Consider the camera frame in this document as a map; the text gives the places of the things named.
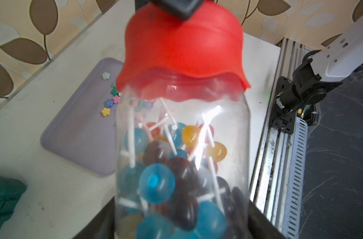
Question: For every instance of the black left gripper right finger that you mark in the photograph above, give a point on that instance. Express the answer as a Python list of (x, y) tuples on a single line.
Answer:
[(259, 226)]

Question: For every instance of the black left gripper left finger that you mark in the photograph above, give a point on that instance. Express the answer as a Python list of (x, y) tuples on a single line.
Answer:
[(102, 225)]

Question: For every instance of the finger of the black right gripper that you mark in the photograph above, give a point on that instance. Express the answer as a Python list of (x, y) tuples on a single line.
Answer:
[(181, 9)]

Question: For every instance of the red lid candy jar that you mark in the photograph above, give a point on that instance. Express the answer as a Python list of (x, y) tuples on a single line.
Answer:
[(182, 127)]

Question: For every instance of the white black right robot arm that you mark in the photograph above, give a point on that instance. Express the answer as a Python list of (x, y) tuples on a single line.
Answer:
[(325, 70)]

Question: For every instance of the lilac plastic tray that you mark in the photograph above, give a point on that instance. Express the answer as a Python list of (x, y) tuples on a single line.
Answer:
[(80, 133)]

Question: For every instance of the green plastic tool case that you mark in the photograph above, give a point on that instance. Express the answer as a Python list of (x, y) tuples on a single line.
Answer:
[(11, 191)]

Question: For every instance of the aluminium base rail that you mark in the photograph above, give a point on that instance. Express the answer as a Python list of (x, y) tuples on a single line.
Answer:
[(277, 181)]

